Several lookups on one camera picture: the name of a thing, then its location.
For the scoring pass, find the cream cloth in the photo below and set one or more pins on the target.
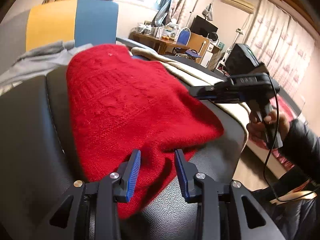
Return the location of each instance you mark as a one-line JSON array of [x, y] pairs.
[[180, 70]]

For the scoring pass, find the row of desk containers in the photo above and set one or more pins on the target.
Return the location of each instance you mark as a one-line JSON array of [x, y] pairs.
[[155, 31]]

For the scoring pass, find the grey yellow blue panel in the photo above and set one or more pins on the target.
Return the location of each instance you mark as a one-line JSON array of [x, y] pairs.
[[95, 22]]

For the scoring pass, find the blue chair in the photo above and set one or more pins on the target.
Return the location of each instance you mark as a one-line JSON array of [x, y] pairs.
[[183, 36]]

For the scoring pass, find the person's right forearm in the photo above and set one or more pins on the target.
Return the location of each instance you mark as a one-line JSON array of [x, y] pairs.
[[302, 142]]

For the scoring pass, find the red knitted sweater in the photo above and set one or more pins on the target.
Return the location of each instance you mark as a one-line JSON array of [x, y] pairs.
[[125, 105]]

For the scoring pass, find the grey cloth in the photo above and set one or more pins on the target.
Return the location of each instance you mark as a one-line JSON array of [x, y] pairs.
[[37, 60]]

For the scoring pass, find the black monitor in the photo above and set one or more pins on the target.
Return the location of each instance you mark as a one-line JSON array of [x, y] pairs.
[[202, 26]]

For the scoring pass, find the person's dark clothing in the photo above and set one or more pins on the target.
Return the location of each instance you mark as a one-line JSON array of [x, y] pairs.
[[295, 217]]

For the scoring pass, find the black leather seat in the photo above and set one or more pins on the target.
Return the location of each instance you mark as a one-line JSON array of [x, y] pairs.
[[25, 130]]

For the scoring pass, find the light wooden cabinet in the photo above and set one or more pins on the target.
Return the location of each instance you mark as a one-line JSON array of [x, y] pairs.
[[197, 42]]

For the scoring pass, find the wooden desk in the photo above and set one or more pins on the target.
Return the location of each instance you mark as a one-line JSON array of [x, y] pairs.
[[160, 41]]

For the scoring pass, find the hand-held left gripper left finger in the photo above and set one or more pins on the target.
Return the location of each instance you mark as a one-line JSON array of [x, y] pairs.
[[132, 170]]

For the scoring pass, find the person's right hand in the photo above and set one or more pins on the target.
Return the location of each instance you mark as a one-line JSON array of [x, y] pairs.
[[282, 125]]

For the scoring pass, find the white air conditioner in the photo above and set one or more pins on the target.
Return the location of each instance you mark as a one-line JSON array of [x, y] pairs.
[[237, 2]]

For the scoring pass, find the patterned white curtain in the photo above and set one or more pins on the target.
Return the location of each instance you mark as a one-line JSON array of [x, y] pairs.
[[282, 42]]

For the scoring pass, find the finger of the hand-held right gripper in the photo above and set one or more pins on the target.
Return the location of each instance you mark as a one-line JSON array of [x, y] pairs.
[[212, 90], [225, 99]]

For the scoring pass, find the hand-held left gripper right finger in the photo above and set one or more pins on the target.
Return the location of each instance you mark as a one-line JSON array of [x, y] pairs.
[[181, 172]]

